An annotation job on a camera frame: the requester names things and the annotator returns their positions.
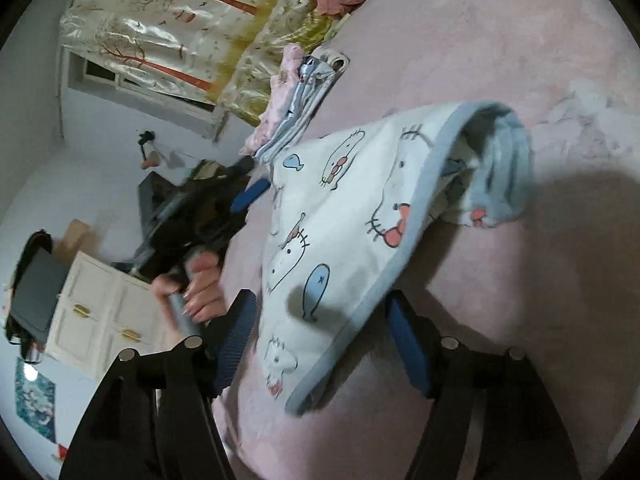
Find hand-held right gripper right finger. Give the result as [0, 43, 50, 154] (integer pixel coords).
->
[384, 290, 583, 480]

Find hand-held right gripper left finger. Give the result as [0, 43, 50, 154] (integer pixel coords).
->
[59, 289, 258, 480]

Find cat print white pants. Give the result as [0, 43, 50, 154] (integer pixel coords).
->
[256, 101, 533, 416]

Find person's left hand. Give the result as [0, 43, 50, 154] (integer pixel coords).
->
[150, 252, 227, 323]

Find dark wooden desk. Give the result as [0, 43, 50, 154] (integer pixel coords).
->
[137, 172, 181, 231]

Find folded pink garment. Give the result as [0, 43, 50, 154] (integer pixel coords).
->
[239, 44, 306, 156]

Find folded light blue clothes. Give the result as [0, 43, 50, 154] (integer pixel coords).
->
[255, 47, 351, 161]

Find cardboard box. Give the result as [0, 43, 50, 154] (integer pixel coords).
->
[52, 219, 103, 261]

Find white panel cabinet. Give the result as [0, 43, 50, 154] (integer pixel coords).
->
[45, 251, 173, 381]

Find tree print curtain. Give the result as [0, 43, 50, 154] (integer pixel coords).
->
[59, 0, 351, 126]

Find dark bag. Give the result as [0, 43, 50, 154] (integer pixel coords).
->
[5, 230, 71, 348]

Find pink wall lamp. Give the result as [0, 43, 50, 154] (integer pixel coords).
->
[137, 131, 166, 168]

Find white frame window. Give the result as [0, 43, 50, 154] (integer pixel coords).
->
[60, 50, 221, 136]

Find blue wall poster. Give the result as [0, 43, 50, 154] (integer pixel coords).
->
[15, 357, 57, 443]

